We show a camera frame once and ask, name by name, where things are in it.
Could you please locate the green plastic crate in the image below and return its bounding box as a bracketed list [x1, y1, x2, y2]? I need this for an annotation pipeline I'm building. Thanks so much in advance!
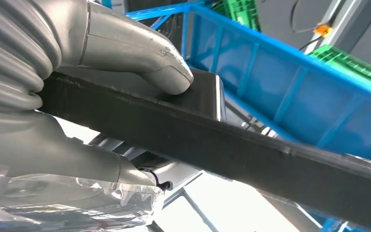
[213, 0, 262, 32]
[308, 44, 371, 92]

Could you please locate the yellow plug connector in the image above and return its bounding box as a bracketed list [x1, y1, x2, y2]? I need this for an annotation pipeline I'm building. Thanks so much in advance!
[313, 24, 333, 38]

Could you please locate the blue metal shelf rack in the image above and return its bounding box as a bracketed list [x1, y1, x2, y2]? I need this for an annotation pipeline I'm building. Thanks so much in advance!
[101, 0, 371, 232]

